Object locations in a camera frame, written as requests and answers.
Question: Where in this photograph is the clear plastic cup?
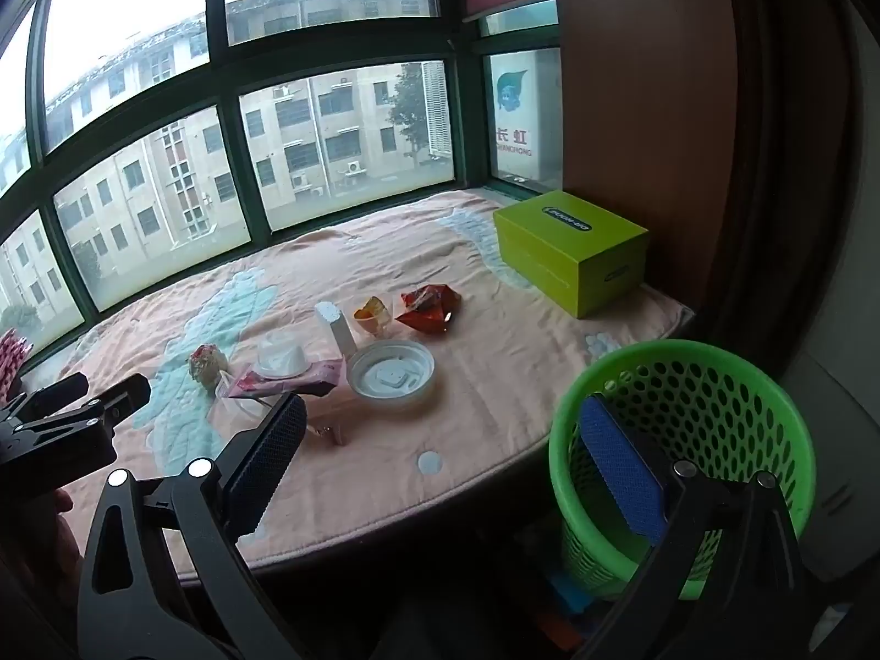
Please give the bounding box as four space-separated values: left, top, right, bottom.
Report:
354 295 394 339

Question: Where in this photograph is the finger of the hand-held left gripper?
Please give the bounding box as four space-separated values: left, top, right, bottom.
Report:
0 372 90 424
14 375 152 442

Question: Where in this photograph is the pink printed blanket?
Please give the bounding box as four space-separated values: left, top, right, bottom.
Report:
14 189 695 571

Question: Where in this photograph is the white foam block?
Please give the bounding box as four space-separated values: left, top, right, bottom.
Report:
315 302 359 360

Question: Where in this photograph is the small clear jelly cup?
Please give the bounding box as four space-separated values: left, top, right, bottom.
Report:
256 330 308 381

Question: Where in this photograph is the white outdoor air conditioner unit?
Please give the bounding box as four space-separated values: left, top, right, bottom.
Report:
489 48 563 183

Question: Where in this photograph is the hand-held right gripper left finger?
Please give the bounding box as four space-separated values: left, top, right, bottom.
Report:
77 392 308 660

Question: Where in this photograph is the pink striped item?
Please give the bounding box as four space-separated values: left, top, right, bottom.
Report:
0 330 32 403

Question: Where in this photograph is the round clear plastic lid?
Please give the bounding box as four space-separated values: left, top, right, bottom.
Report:
345 339 437 405

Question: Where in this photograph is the brown wooden panel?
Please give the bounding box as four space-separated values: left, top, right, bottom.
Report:
550 0 740 314

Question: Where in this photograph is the green cardboard box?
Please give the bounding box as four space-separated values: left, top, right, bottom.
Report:
492 189 651 321

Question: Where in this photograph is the red snack wrapper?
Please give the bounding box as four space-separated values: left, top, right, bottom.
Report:
394 284 461 337

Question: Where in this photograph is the person's left hand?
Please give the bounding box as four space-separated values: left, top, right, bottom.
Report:
0 485 90 602

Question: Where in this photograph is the floral wrapper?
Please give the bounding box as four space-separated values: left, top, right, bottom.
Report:
190 344 230 394

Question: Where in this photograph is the green perforated plastic basket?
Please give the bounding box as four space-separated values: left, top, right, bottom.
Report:
548 339 817 599

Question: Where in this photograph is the green window frame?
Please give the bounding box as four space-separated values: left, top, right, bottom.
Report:
0 0 561 365

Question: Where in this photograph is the pink snack wrapper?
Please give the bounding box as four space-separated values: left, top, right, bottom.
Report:
227 357 345 400

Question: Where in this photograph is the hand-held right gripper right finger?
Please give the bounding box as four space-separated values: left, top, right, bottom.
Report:
577 392 805 660

